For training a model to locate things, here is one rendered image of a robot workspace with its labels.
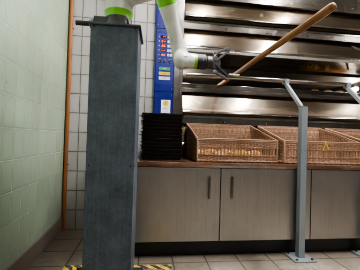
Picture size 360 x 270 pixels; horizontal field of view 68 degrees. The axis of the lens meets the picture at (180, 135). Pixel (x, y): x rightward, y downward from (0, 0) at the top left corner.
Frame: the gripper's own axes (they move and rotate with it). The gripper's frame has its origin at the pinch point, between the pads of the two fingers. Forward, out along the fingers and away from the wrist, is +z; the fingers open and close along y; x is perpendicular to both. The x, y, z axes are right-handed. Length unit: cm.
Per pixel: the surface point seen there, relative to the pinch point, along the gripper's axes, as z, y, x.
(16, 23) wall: -117, -4, 27
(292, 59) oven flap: 60, -19, -40
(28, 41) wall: -117, 0, 14
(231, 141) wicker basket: -0.4, 48.0, -7.2
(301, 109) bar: 40.7, 26.6, 4.8
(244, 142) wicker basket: 8.4, 48.5, -7.4
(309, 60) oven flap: 75, -19, -41
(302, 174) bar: 42, 68, 5
